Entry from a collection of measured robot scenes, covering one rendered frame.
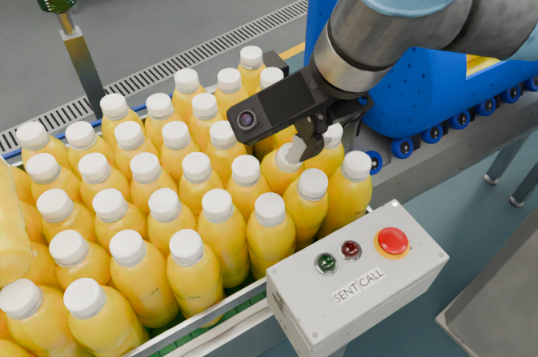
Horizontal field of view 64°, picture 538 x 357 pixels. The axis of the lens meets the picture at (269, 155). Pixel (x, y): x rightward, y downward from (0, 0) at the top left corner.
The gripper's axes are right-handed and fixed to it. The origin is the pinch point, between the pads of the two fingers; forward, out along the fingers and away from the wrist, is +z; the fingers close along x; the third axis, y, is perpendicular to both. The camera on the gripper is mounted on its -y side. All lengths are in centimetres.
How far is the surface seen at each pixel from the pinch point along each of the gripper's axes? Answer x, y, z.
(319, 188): -8.3, 1.2, -2.1
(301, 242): -13.2, 0.5, 11.9
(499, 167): -21, 126, 93
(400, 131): -4.0, 25.6, 8.5
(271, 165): -1.3, -0.8, 4.5
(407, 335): -57, 50, 95
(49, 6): 41.3, -20.7, 11.9
